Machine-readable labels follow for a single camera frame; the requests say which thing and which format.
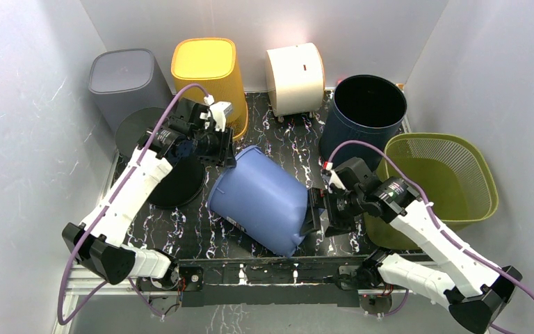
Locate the blue plastic bin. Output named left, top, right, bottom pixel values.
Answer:
left=207, top=145, right=308, bottom=257

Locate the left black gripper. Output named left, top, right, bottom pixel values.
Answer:
left=191, top=125, right=236, bottom=168

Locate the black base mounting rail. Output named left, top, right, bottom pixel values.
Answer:
left=136, top=255, right=388, bottom=309

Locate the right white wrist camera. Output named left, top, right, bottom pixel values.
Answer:
left=321, top=161, right=346, bottom=193

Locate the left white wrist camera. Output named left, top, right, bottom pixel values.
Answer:
left=200, top=95, right=234, bottom=132

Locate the dark navy bin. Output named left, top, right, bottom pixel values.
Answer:
left=318, top=74, right=407, bottom=161

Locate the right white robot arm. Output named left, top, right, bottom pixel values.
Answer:
left=308, top=157, right=522, bottom=333

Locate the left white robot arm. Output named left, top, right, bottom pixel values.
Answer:
left=62, top=97, right=236, bottom=289

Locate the olive green mesh basket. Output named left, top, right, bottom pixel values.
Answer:
left=376, top=133, right=499, bottom=232

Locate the orange mesh waste basket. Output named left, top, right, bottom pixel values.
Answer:
left=171, top=38, right=249, bottom=141

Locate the grey mesh waste basket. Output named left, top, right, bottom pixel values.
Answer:
left=88, top=49, right=173, bottom=133

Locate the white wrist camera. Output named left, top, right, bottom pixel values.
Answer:
left=200, top=95, right=234, bottom=132
left=321, top=161, right=346, bottom=193

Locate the white curved plastic object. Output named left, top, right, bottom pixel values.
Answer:
left=265, top=42, right=325, bottom=122

